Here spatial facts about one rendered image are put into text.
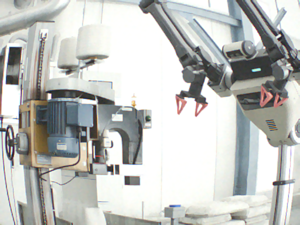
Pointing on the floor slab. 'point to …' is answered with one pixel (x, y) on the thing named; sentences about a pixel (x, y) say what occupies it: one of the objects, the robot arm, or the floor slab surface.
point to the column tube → (31, 82)
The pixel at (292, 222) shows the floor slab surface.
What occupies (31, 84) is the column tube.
